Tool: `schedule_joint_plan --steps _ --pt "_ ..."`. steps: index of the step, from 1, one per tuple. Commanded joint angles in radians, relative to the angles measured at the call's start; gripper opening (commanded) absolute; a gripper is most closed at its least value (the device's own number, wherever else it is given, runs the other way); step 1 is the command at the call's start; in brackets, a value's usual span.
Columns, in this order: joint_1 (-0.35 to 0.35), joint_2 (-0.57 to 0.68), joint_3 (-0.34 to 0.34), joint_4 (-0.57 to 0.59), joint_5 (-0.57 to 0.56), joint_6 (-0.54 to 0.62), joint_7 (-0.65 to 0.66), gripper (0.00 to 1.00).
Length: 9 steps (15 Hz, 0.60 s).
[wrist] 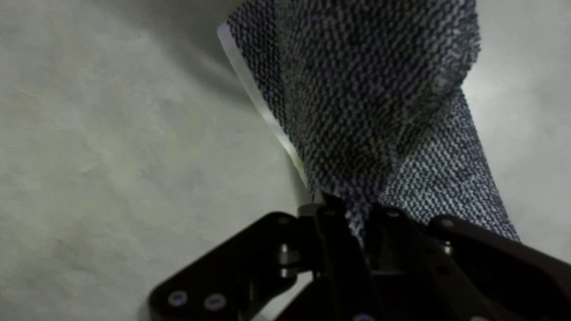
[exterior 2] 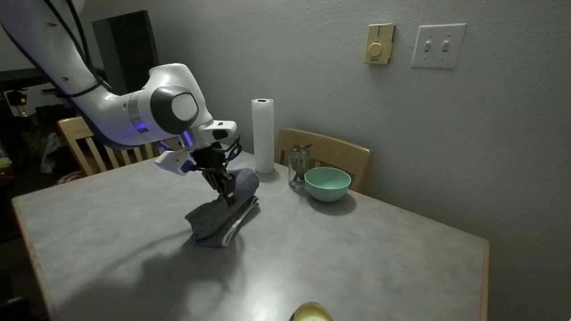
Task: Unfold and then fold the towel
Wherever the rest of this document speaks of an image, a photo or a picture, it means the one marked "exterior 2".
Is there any black padded bench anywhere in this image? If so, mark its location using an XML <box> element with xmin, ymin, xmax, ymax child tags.
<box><xmin>0</xmin><ymin>66</ymin><xmax>49</xmax><ymax>91</ymax></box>

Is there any grey blue striped towel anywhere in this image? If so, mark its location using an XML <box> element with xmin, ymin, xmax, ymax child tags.
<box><xmin>183</xmin><ymin>166</ymin><xmax>262</xmax><ymax>250</ymax></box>

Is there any white paper towel roll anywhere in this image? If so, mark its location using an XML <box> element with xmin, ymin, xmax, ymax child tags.
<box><xmin>249</xmin><ymin>96</ymin><xmax>278</xmax><ymax>175</ymax></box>

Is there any mint green bowl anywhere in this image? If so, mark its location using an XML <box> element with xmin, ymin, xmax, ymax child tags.
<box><xmin>301</xmin><ymin>164</ymin><xmax>353</xmax><ymax>203</ymax></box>

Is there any white double light switch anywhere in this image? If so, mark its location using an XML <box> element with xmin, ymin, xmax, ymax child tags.
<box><xmin>410</xmin><ymin>22</ymin><xmax>469</xmax><ymax>71</ymax></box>

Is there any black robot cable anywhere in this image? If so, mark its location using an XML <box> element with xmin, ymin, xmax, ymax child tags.
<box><xmin>217</xmin><ymin>137</ymin><xmax>244</xmax><ymax>168</ymax></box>

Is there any wooden chair slatted backrest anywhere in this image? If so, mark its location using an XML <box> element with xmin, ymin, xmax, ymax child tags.
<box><xmin>56</xmin><ymin>114</ymin><xmax>162</xmax><ymax>178</ymax></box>

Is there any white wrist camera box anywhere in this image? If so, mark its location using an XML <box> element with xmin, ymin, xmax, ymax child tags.
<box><xmin>153</xmin><ymin>148</ymin><xmax>197</xmax><ymax>177</ymax></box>

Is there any small glass jar yellow lid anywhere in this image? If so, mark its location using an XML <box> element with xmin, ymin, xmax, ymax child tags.
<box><xmin>288</xmin><ymin>302</ymin><xmax>335</xmax><ymax>321</ymax></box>

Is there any clear glass clamp jar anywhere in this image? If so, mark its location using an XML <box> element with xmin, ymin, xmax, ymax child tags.
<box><xmin>287</xmin><ymin>143</ymin><xmax>315</xmax><ymax>191</ymax></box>

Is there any wooden chair solid backrest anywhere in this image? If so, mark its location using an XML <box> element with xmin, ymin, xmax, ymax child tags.
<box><xmin>274</xmin><ymin>127</ymin><xmax>374</xmax><ymax>195</ymax></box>

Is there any beige wall thermostat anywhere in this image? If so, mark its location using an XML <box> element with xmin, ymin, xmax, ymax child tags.
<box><xmin>363</xmin><ymin>22</ymin><xmax>397</xmax><ymax>66</ymax></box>

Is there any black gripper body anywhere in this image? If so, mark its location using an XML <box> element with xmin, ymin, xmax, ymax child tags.
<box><xmin>188</xmin><ymin>143</ymin><xmax>235</xmax><ymax>178</ymax></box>

